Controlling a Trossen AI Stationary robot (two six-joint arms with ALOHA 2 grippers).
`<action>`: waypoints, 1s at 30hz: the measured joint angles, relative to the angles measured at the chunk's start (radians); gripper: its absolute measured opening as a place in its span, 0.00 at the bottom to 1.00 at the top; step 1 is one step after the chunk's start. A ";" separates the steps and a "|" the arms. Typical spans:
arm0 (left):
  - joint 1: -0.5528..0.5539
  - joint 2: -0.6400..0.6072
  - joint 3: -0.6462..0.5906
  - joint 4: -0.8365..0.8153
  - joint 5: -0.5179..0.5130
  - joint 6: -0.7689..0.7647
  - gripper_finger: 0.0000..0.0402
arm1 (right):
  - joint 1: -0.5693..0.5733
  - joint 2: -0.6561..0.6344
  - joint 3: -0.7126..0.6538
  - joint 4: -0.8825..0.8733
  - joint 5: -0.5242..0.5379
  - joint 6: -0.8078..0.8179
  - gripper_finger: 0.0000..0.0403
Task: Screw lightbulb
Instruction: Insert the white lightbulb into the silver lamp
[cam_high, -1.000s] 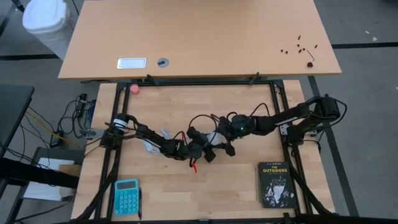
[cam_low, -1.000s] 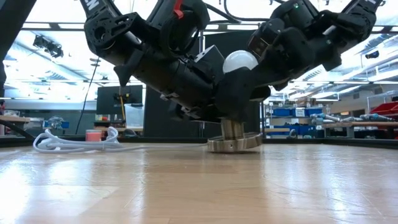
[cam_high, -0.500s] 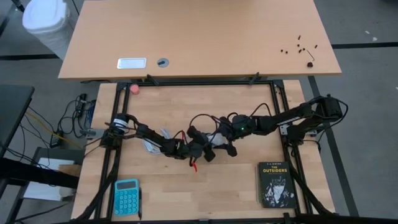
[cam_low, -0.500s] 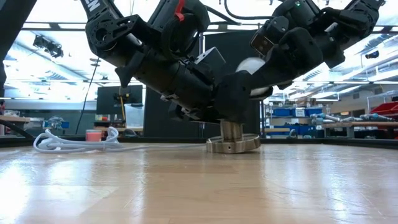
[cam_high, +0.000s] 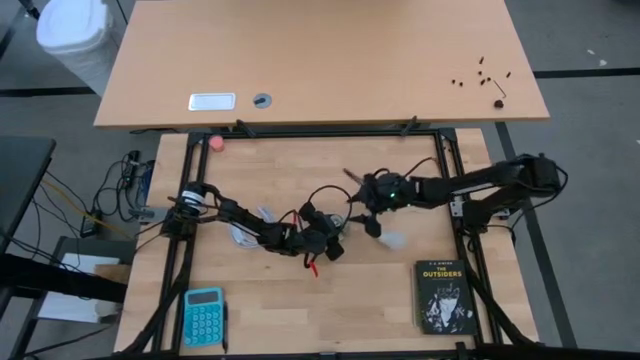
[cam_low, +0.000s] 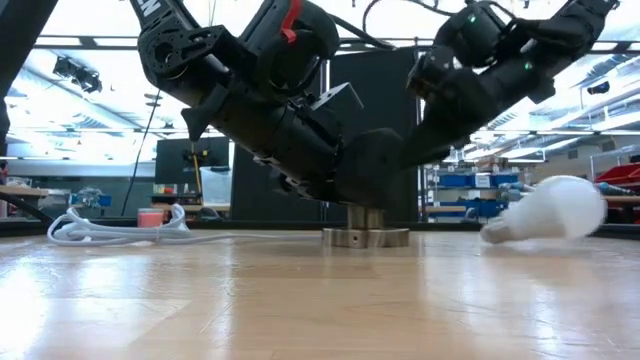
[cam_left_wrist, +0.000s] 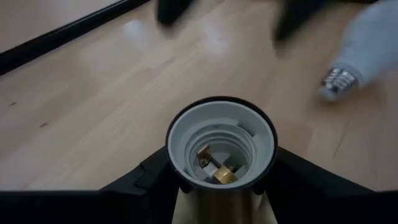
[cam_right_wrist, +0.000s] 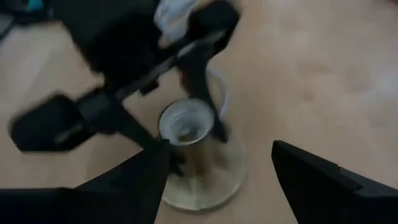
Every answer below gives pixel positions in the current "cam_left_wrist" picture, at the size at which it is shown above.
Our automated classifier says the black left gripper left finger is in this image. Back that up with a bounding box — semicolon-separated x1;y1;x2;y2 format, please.
0;145;183;224

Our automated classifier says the black aluminium frame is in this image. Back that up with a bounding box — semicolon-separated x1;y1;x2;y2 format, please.
0;0;152;77

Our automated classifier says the round lamp socket base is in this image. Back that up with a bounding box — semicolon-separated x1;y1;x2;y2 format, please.
165;95;279;224

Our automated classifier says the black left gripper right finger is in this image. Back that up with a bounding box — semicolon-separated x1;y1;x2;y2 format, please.
264;146;398;224

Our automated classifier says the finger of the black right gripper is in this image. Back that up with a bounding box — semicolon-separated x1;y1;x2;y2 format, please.
272;0;327;42
154;0;195;26

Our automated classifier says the white lightbulb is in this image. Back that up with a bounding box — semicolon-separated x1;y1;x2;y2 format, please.
317;0;398;103

